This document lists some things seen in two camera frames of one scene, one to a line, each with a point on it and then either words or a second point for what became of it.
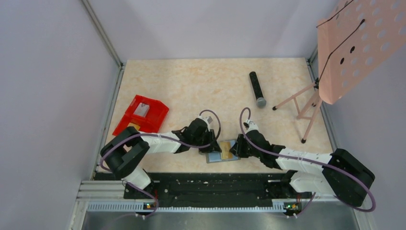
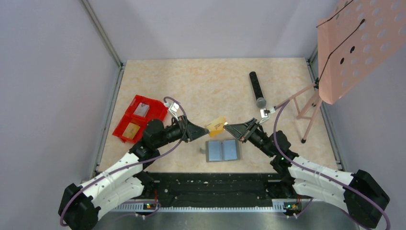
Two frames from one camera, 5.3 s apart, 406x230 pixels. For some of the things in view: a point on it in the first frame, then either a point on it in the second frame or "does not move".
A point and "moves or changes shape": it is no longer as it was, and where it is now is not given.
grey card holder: (217, 156) does not move
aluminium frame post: (106, 38) does not move
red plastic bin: (153, 120) does not move
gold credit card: (225, 147) moves or changes shape
